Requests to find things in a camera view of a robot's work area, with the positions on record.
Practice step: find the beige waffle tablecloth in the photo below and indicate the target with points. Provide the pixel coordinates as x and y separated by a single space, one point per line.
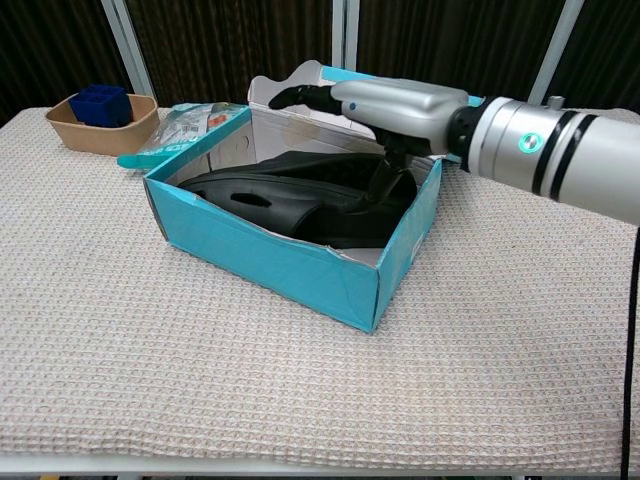
125 325

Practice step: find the tan plastic basin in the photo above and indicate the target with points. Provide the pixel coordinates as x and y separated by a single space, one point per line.
100 140

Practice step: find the dark blue compartment cup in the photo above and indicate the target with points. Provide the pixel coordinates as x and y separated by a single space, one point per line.
100 105

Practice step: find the white partition post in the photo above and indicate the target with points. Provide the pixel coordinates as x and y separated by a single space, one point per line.
345 40
127 50
555 50

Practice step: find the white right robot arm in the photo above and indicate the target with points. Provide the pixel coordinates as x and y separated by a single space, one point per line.
550 145

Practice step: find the dark brown partition panel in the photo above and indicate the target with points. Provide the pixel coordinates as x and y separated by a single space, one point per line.
225 40
50 45
450 40
610 50

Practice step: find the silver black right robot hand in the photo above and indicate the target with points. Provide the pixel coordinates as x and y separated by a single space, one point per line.
400 110

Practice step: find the black rubber slipper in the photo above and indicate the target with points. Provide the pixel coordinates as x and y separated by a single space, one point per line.
325 170
220 192

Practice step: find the teal snack bag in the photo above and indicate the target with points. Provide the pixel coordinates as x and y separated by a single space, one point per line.
185 125

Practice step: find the teal cardboard shoe box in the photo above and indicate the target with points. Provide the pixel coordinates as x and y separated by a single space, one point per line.
280 265

